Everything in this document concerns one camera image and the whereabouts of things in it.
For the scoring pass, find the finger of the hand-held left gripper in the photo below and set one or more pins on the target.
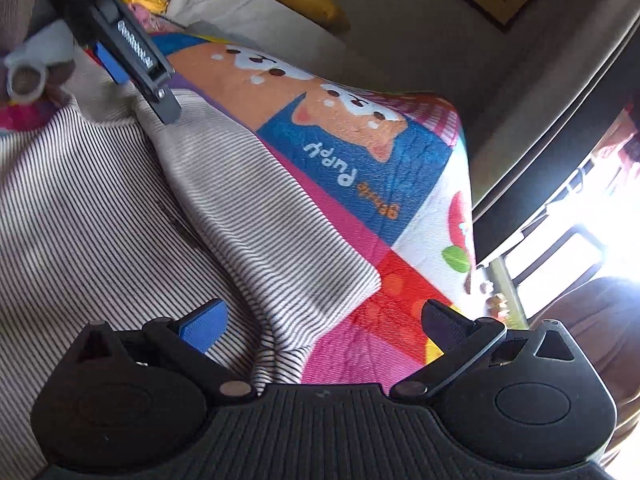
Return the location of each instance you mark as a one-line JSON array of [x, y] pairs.
[[140, 55], [112, 65]]

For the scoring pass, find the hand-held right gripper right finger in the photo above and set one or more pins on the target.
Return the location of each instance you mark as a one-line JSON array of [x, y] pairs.
[[442, 327]]

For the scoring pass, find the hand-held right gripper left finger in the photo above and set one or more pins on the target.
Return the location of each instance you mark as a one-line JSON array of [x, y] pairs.
[[204, 331]]

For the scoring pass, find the striped grey garment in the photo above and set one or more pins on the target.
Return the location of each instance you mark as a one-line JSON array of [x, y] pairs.
[[125, 260]]

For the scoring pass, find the person's left hand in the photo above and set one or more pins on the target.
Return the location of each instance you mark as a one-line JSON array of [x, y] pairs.
[[15, 10]]

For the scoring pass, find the beige cloth on chair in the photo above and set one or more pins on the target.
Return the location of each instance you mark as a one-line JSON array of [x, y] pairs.
[[600, 340]]

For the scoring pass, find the colourful cartoon printed mat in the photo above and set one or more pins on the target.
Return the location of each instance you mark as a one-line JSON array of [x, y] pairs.
[[350, 170]]

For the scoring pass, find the black window frame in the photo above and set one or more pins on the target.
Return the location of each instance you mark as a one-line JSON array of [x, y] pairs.
[[560, 240]]

